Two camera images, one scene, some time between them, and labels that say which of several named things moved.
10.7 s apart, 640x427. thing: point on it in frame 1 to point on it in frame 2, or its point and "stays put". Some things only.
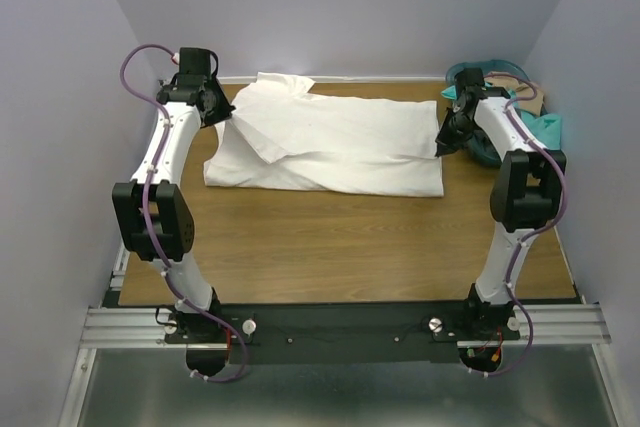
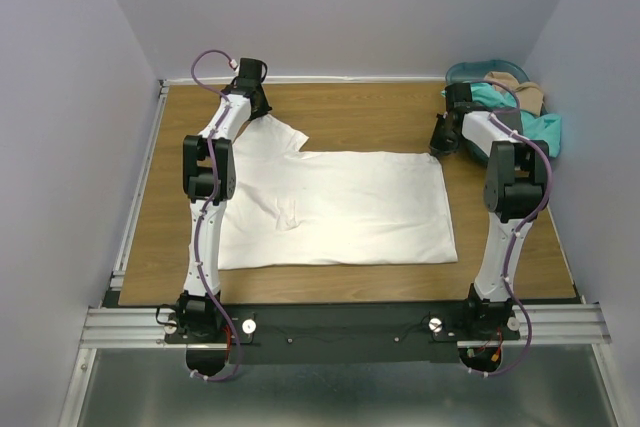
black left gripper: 216,108 to 260,105
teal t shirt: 545,128 stays put
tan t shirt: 529,98 stays put
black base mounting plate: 346,333 stays put
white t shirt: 282,138 to 308,208
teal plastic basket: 482,142 stays put
